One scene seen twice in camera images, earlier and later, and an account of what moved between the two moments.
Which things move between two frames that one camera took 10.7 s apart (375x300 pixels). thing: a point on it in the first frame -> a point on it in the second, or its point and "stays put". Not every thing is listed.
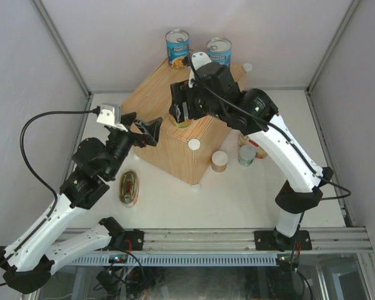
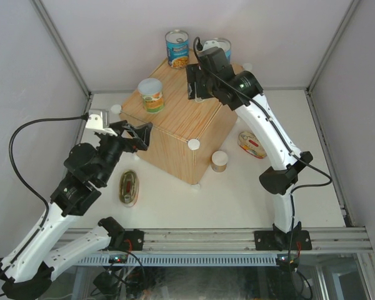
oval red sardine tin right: x=247 y=140 stays put
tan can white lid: x=219 y=161 stays put
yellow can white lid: x=182 y=124 -> x=151 y=90
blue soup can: x=178 y=47 stays put
